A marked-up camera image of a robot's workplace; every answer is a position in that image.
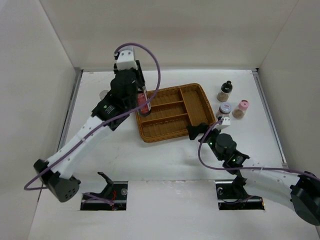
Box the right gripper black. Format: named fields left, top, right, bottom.
left=187, top=122, right=225, bottom=161

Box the dark soy sauce bottle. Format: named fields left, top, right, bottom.
left=137, top=86, right=152, bottom=117

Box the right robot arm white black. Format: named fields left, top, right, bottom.
left=187, top=117, right=320, bottom=226

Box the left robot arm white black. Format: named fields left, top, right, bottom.
left=33, top=60, right=148, bottom=203

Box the brown wicker divided tray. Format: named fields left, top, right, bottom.
left=136, top=83, right=216, bottom=143

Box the red label spice jar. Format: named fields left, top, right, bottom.
left=216, top=102, right=232, bottom=118

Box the silver lid blue jar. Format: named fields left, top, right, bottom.
left=99, top=90, right=109, bottom=100

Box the pink cap spice shaker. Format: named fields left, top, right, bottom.
left=232, top=99, right=250, bottom=120

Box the black cap pepper shaker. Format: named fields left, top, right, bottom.
left=216, top=80, right=233, bottom=102

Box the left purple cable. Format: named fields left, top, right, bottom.
left=24, top=42, right=161, bottom=208

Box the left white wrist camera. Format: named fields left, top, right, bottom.
left=115, top=47, right=138, bottom=71

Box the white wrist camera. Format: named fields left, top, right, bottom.
left=115, top=47, right=138, bottom=71
left=215, top=116, right=231, bottom=131

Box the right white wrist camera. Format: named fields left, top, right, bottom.
left=215, top=116, right=231, bottom=131

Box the aluminium table edge rail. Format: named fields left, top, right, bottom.
left=55, top=67, right=84, bottom=153

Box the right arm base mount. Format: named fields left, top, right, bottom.
left=215, top=176, right=265, bottom=211

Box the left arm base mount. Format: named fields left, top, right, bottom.
left=80, top=172, right=129, bottom=212

